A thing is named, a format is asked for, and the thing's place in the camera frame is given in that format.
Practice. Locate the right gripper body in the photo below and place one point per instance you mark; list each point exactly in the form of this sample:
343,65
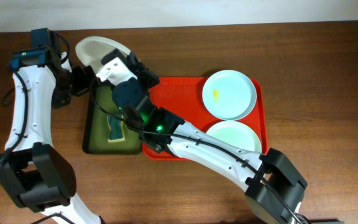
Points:
144,82

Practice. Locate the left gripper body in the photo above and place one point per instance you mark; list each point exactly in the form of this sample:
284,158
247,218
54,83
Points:
81,79

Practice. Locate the white plate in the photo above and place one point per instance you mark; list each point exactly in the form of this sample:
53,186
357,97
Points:
91,50

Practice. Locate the green and yellow sponge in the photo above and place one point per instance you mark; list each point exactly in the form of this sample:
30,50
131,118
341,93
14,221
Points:
116,128

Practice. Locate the light blue plate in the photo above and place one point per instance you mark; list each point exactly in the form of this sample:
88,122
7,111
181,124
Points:
229,95

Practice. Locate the pale green plate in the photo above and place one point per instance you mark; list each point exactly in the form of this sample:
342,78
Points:
236,134

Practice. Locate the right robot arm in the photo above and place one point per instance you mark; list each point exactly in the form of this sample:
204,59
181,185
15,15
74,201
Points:
272,185

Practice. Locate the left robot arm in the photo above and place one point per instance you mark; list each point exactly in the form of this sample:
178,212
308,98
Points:
32,172

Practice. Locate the red plastic tray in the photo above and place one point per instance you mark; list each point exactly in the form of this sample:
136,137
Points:
183,97

